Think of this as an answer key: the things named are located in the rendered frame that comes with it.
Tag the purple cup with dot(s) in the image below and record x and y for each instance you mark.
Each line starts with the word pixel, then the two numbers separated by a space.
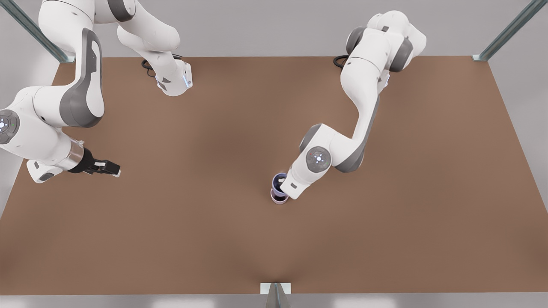
pixel 276 179

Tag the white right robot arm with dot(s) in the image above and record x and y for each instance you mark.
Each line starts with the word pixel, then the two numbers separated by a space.
pixel 51 102

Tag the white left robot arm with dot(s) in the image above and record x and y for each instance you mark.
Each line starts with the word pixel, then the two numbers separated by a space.
pixel 364 81

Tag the pink cup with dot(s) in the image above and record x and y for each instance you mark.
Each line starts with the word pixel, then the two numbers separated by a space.
pixel 278 200

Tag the silver frame post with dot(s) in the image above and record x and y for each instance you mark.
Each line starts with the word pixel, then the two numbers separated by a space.
pixel 275 295
pixel 509 30
pixel 34 30

